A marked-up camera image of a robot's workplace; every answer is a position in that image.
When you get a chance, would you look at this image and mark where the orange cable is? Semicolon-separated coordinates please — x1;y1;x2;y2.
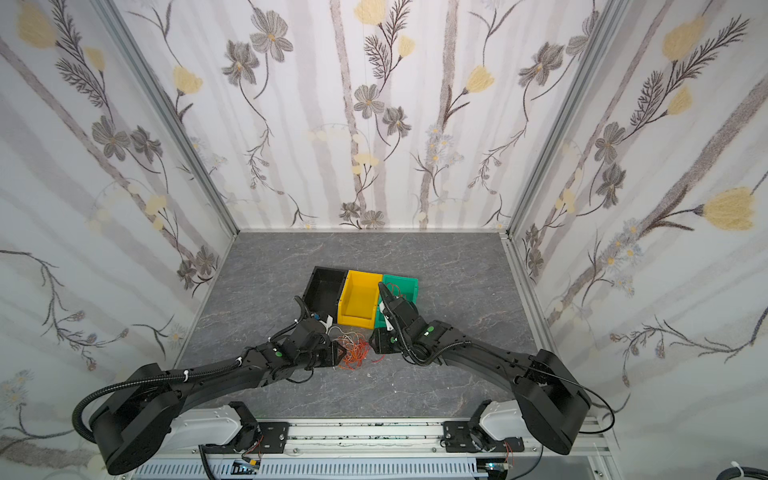
338;337;376;370

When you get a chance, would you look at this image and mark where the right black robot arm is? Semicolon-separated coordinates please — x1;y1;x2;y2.
370;283;608;455

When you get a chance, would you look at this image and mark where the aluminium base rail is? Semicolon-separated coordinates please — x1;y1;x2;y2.
116;418;607;460

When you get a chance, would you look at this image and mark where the green plastic bin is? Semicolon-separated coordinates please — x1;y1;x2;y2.
374;274;419;329

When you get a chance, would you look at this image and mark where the yellow plastic bin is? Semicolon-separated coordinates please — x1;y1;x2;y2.
337;270;383;330

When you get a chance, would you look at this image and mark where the white slotted cable duct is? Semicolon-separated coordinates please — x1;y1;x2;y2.
129;458;486;479

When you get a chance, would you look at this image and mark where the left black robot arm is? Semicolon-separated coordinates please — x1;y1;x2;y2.
71;297;347;475

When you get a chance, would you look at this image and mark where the black plastic bin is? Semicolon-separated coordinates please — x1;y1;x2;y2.
302;266;348;322

